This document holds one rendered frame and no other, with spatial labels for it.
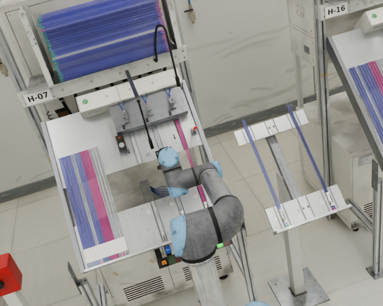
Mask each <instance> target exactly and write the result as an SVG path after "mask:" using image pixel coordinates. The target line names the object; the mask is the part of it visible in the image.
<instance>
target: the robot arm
mask: <svg viewBox="0 0 383 306"><path fill-rule="evenodd" d="M157 153H158V154H157ZM155 154H156V157H157V159H158V161H157V162H158V163H159V166H157V170H162V172H163V174H164V178H165V182H166V185H167V189H168V192H169V194H170V197H172V198H176V197H180V196H184V195H186V194H188V189H189V188H192V187H195V186H199V185H202V186H203V188H204V190H205V192H206V194H207V195H208V197H209V199H210V201H211V203H212V205H213V206H210V207H208V208H204V209H200V210H198V211H194V212H191V213H188V214H184V215H183V214H182V215H181V216H179V217H175V218H173V219H171V221H170V234H171V241H172V245H173V251H174V255H175V256H176V257H180V258H181V261H183V262H184V263H186V264H187V265H188V269H189V272H190V275H191V279H192V281H193V285H194V288H195V292H196V295H197V298H198V302H199V306H227V305H226V300H225V298H224V293H223V289H222V286H221V283H220V279H219V275H218V271H217V268H216V264H215V260H214V257H213V256H214V255H215V253H216V245H218V244H221V243H224V242H226V241H228V240H230V239H232V238H233V237H234V236H235V235H236V234H237V233H238V231H239V230H240V228H241V226H242V224H243V220H244V209H243V206H242V204H241V202H240V200H239V199H238V198H237V197H235V196H234V195H232V194H231V192H230V191H229V189H228V187H227V186H226V184H225V183H224V181H223V179H222V177H223V171H222V169H221V165H220V163H219V162H218V161H209V162H207V163H204V164H202V165H198V166H194V167H192V168H188V169H185V170H182V168H181V164H180V161H179V154H178V152H177V151H176V150H175V149H173V148H172V147H168V146H167V147H164V148H161V149H159V150H158V151H155ZM245 306H270V305H269V304H266V303H264V302H261V301H253V302H250V303H248V304H246V305H245Z"/></svg>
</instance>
